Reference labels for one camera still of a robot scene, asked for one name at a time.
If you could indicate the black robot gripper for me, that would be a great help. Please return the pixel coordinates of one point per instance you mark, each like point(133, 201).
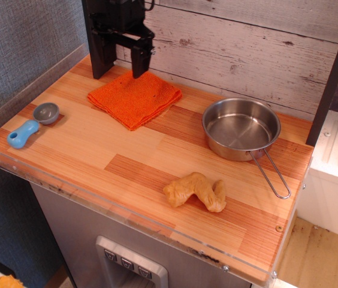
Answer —
point(122, 23)

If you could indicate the orange cloth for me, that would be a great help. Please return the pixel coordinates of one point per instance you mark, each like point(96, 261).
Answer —
point(134, 102)

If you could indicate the blue grey ice cream scoop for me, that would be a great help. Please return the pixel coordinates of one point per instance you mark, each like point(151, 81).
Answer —
point(43, 114)

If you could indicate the stainless steel pot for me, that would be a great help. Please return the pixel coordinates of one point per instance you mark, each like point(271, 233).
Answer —
point(240, 129)

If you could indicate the tan toy chicken piece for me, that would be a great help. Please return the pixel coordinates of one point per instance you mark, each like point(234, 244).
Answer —
point(213, 196)

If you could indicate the silver toy fridge dispenser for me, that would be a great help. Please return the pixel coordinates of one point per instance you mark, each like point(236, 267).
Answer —
point(126, 268)

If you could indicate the white toy sink unit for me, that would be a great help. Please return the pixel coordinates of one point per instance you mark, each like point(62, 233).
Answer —
point(318, 198)

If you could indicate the yellow object bottom left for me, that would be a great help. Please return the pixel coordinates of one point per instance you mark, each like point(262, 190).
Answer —
point(8, 281)

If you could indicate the dark right frame post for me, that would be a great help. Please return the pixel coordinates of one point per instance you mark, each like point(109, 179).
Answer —
point(324, 105)

